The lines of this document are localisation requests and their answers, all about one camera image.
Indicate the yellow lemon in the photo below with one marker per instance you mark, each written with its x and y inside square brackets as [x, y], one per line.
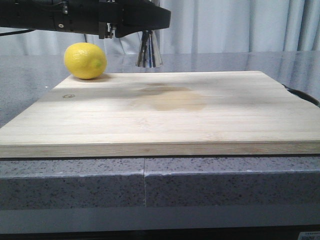
[85, 60]

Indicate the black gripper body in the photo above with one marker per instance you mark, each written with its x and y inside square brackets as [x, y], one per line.
[69, 16]

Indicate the white label sticker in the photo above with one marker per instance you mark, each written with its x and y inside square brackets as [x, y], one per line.
[309, 235]

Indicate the silver double jigger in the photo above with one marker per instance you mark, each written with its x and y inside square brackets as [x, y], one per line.
[149, 55]

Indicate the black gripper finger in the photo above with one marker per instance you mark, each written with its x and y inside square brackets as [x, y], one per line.
[140, 15]

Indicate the light wooden cutting board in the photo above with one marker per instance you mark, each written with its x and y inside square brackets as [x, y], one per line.
[162, 114]

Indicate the grey curtain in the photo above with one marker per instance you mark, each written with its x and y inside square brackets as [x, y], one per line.
[199, 26]

